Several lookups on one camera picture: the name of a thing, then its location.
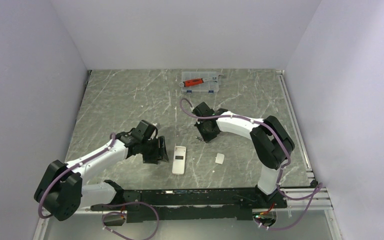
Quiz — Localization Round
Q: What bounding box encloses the aluminium rail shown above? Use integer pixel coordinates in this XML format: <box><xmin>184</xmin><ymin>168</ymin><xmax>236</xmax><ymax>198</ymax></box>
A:
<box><xmin>276</xmin><ymin>70</ymin><xmax>334</xmax><ymax>212</ymax></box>

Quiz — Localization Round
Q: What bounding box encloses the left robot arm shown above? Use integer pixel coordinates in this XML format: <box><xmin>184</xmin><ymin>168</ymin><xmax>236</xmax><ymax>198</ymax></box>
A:
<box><xmin>33</xmin><ymin>120</ymin><xmax>169</xmax><ymax>221</ymax></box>

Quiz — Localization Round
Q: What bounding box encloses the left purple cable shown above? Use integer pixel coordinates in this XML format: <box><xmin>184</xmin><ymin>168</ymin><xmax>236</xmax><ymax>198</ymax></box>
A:
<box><xmin>37</xmin><ymin>132</ymin><xmax>161</xmax><ymax>240</ymax></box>

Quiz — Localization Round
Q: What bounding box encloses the white battery cover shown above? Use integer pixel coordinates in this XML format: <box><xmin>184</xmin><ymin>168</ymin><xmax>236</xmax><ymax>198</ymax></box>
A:
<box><xmin>214</xmin><ymin>153</ymin><xmax>225</xmax><ymax>165</ymax></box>

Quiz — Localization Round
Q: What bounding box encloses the white remote control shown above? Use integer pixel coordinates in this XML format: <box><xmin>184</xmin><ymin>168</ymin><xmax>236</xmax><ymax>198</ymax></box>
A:
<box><xmin>172</xmin><ymin>146</ymin><xmax>187</xmax><ymax>175</ymax></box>

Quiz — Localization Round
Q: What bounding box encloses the clear plastic organizer box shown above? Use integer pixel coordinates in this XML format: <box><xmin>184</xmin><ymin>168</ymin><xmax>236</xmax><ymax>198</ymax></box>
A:
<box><xmin>179</xmin><ymin>71</ymin><xmax>223</xmax><ymax>94</ymax></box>

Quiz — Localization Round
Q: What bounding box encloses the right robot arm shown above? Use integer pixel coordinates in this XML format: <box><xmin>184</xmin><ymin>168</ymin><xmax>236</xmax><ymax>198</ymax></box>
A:
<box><xmin>192</xmin><ymin>102</ymin><xmax>295</xmax><ymax>208</ymax></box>

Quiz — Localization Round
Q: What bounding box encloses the black base frame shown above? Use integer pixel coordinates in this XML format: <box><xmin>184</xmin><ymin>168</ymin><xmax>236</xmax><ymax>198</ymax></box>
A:
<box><xmin>90</xmin><ymin>187</ymin><xmax>288</xmax><ymax>223</ymax></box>

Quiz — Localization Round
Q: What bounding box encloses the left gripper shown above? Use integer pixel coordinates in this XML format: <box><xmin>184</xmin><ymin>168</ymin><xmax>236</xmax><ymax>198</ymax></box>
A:
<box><xmin>140</xmin><ymin>135</ymin><xmax>169</xmax><ymax>164</ymax></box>

